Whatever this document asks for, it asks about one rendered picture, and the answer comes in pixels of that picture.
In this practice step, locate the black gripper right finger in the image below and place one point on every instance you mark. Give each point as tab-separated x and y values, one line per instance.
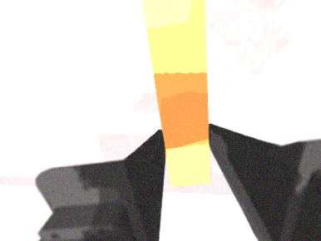
268	180

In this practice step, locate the yellow-orange bar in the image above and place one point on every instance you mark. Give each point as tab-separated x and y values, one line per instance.
177	41

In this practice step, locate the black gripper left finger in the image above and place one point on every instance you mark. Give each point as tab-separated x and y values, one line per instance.
137	181

